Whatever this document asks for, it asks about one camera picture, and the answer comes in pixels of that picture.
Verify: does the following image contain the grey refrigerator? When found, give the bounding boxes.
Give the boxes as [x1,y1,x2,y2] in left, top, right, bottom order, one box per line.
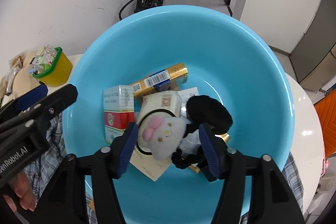
[290,0,335,91]

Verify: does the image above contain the blue plastic basin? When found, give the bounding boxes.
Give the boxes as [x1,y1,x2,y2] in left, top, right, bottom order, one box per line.
[62,5,295,223]

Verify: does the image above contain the white paper card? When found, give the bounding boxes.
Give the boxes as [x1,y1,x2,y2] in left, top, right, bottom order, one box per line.
[130,87,199,181]

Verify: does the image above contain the person hand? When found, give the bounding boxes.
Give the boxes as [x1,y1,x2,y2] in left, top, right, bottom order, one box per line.
[9,170,36,211]

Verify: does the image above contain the gold blue cigarette pack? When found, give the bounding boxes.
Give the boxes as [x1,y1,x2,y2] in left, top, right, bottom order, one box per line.
[131,63,188,101]

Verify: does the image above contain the white cream box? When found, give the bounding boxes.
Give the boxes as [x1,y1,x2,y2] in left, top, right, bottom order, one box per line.
[137,90,182,124]

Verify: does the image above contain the black fluffy hair scrunchie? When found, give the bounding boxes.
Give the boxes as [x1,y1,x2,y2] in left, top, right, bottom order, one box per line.
[171,95,233,169]

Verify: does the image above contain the blue plaid cloth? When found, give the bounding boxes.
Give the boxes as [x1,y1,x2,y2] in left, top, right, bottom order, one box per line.
[24,115,304,208]

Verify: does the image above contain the beige plush toy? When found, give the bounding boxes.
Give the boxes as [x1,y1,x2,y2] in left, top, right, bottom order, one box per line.
[1,50,40,107]

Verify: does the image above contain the yellow green plastic bin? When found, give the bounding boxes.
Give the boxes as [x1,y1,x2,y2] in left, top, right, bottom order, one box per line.
[29,46,72,87]

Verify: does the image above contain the red silver cigarette pack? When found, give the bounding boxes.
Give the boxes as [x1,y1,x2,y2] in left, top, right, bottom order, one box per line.
[103,85,135,143]

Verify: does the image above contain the orange chair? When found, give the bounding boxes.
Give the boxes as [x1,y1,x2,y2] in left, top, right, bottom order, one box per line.
[314,90,336,157]

